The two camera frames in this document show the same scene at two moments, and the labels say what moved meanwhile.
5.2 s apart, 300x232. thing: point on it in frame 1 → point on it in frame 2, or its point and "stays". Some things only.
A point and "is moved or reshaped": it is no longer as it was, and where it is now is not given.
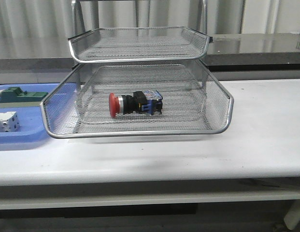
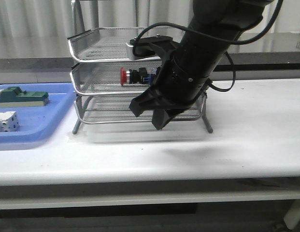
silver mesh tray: (138, 44) stays
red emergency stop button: (147, 102) → (123, 76)
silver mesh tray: (193, 103) is moved or reshaped
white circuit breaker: (7, 122) stays
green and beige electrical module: (14, 97) stays
